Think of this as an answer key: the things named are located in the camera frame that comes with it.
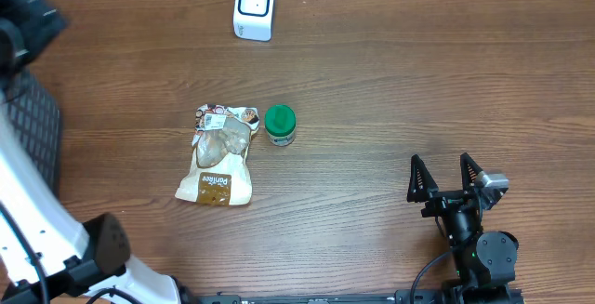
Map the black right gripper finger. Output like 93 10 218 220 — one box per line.
460 152 483 190
406 154 439 203

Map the green lid jar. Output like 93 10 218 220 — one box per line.
264 104 297 147

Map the snack bag brown white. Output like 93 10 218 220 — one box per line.
175 104 260 206

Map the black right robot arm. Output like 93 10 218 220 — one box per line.
397 152 524 304

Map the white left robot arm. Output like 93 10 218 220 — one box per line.
1 0 195 303

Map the white barcode scanner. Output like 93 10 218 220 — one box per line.
232 0 274 42

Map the black mesh basket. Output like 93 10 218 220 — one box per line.
1 70 62 197

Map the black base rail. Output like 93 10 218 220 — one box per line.
194 287 526 304

